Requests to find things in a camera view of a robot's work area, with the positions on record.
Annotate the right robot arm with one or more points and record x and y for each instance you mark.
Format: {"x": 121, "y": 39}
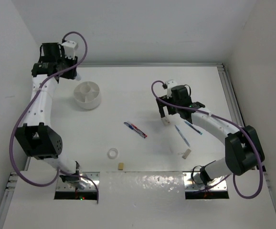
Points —
{"x": 243, "y": 149}

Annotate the staples box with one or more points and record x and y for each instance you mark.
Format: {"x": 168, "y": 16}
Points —
{"x": 165, "y": 121}

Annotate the left base plate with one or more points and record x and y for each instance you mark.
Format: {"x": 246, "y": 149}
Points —
{"x": 86, "y": 182}

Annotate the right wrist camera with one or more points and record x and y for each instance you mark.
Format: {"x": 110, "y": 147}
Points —
{"x": 168, "y": 85}

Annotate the white round divided container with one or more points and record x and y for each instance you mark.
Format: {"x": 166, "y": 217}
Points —
{"x": 87, "y": 95}

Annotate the clear tape roll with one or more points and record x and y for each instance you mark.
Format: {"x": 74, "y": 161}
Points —
{"x": 112, "y": 153}

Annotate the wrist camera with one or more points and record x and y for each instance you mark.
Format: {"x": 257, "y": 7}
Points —
{"x": 168, "y": 85}
{"x": 69, "y": 49}

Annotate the blue ballpoint pen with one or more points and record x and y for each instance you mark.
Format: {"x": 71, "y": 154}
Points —
{"x": 182, "y": 136}

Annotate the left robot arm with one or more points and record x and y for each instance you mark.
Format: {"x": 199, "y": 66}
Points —
{"x": 35, "y": 134}

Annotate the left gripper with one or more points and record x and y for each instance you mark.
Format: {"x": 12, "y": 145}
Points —
{"x": 71, "y": 75}

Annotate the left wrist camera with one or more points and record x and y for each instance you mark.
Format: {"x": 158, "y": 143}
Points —
{"x": 69, "y": 49}

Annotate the teal gel pen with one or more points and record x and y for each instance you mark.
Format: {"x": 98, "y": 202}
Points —
{"x": 194, "y": 128}

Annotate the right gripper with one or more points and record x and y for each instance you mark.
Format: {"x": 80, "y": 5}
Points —
{"x": 161, "y": 103}

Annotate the small yellow eraser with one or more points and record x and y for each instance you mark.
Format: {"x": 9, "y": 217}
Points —
{"x": 120, "y": 166}

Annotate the beige eraser block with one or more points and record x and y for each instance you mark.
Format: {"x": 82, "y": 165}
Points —
{"x": 186, "y": 154}

